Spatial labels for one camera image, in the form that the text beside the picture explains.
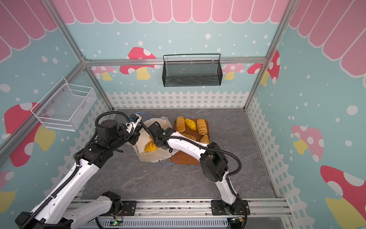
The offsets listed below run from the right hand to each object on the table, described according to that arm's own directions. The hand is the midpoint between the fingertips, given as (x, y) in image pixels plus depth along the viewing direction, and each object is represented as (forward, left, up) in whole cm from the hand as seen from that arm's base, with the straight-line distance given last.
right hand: (167, 137), depth 88 cm
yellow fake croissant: (+18, -15, -9) cm, 25 cm away
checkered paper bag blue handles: (-13, +6, +1) cm, 14 cm away
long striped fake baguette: (+4, -25, -9) cm, 26 cm away
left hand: (-5, +12, +16) cm, 20 cm away
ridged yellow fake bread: (+17, -7, -8) cm, 20 cm away
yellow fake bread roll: (+16, -23, -9) cm, 30 cm away
